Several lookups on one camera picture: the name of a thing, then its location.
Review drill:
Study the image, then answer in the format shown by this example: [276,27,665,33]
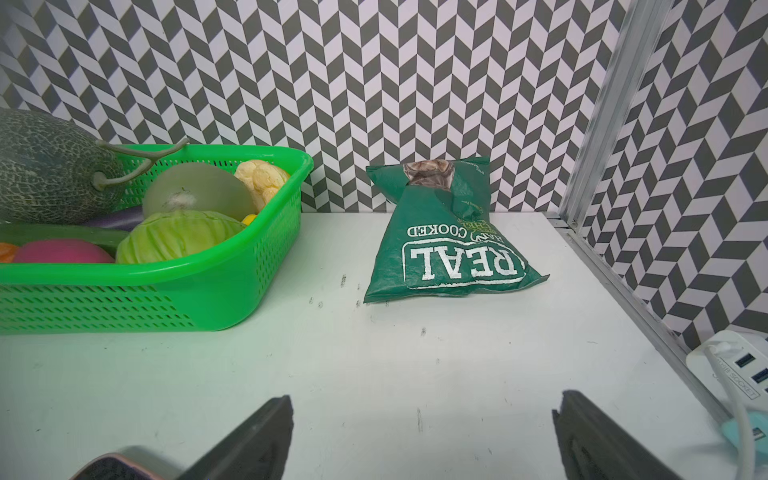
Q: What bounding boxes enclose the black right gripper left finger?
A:
[179,395,294,480]

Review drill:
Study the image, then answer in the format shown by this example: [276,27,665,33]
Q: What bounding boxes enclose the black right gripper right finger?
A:
[552,390,679,480]

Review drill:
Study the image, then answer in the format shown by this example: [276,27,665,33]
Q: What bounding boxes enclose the pink case phone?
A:
[71,453,162,480]

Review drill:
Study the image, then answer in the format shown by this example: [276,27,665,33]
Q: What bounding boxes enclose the green plastic basket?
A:
[1,145,314,335]

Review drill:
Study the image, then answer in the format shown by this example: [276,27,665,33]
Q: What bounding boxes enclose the white usb power strip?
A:
[686,330,767,413]

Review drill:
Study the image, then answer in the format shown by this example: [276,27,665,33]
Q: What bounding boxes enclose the green cabbage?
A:
[116,210,246,264]

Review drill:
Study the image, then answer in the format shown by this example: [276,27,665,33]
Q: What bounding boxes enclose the green chips bag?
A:
[364,157,547,304]

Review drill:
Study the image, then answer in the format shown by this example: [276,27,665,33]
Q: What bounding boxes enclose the purple eggplant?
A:
[82,206,144,232]

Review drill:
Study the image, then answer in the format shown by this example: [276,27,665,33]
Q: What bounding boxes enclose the yellow corn pieces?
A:
[234,159,290,213]

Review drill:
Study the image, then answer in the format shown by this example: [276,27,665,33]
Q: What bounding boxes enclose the pale green round fruit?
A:
[142,163,256,220]

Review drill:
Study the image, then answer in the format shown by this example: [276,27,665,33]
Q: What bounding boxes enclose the magenta sweet potato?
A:
[13,239,114,264]

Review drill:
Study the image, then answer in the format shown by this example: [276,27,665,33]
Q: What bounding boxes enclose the green cucumber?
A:
[1,223,129,256]

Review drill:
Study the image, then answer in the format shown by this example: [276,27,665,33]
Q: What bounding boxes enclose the netted green melon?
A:
[0,107,190,226]

